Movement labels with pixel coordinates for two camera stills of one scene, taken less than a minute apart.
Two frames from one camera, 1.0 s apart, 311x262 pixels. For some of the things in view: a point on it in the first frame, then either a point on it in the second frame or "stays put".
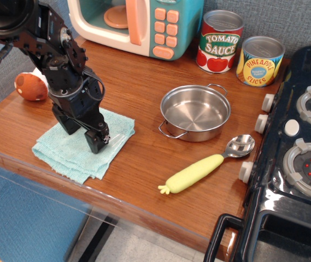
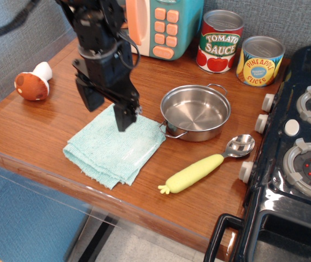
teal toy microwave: x=163 y=29 stays put
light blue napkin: x=70 y=154 to x=98 y=149
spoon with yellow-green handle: x=239 y=146 stays put
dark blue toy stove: x=286 y=215 stays put
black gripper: x=80 y=98 to x=106 y=69
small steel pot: x=194 y=113 stays put
